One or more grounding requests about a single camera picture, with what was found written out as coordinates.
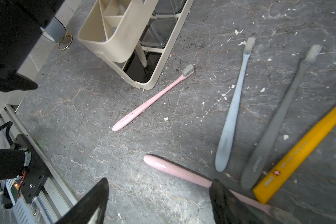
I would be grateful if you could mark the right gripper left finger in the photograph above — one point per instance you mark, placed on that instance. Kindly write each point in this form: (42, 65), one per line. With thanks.
(91, 208)

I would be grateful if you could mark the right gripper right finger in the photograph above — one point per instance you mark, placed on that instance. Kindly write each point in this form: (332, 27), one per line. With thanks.
(226, 207)

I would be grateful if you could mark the yellow toothbrush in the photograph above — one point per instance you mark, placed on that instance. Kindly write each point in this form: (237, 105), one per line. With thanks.
(294, 158)

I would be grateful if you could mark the light blue toothbrush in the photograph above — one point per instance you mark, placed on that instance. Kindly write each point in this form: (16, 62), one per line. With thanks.
(227, 136)

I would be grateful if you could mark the pink toothbrush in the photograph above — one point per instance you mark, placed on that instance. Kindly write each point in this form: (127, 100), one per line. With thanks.
(175, 170)
(189, 70)

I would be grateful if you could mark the cream toothbrush holder organizer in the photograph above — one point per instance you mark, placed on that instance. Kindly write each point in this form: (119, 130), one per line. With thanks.
(135, 38)

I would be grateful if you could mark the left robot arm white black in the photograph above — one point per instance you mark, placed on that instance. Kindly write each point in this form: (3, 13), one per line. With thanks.
(22, 23)

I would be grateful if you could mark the aluminium mounting rail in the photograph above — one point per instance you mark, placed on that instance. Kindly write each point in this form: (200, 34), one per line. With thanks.
(55, 199)

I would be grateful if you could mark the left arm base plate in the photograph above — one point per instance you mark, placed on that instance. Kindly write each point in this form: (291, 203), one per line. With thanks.
(37, 171)

